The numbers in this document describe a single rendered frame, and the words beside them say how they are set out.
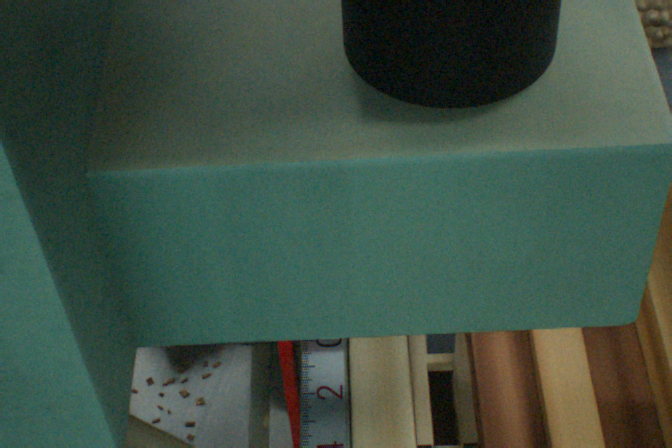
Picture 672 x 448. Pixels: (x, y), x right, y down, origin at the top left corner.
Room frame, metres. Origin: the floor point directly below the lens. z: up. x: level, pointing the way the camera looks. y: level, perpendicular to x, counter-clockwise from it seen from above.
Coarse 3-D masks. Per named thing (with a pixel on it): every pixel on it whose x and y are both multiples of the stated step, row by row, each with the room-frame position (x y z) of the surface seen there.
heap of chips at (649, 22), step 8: (640, 0) 0.42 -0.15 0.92; (648, 0) 0.42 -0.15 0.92; (656, 0) 0.42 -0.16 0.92; (664, 0) 0.42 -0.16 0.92; (640, 8) 0.42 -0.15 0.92; (648, 8) 0.42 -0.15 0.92; (656, 8) 0.42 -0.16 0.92; (664, 8) 0.42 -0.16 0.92; (640, 16) 0.42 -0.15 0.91; (648, 16) 0.42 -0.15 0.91; (656, 16) 0.42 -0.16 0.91; (664, 16) 0.42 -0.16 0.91; (648, 24) 0.41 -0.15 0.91; (656, 24) 0.41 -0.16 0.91; (664, 24) 0.41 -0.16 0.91; (648, 32) 0.41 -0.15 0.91; (656, 32) 0.41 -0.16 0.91; (664, 32) 0.41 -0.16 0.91; (648, 40) 0.41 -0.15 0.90; (656, 40) 0.41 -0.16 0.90; (664, 40) 0.41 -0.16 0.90
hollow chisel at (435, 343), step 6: (426, 336) 0.21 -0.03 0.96; (432, 336) 0.21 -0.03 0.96; (438, 336) 0.21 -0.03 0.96; (444, 336) 0.21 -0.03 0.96; (450, 336) 0.21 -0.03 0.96; (426, 342) 0.21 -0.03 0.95; (432, 342) 0.21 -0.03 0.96; (438, 342) 0.21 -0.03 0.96; (444, 342) 0.21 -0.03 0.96; (450, 342) 0.21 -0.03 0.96; (426, 348) 0.21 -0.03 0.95; (432, 348) 0.21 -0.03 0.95; (438, 348) 0.21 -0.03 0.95; (444, 348) 0.21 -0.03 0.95; (450, 348) 0.21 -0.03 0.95
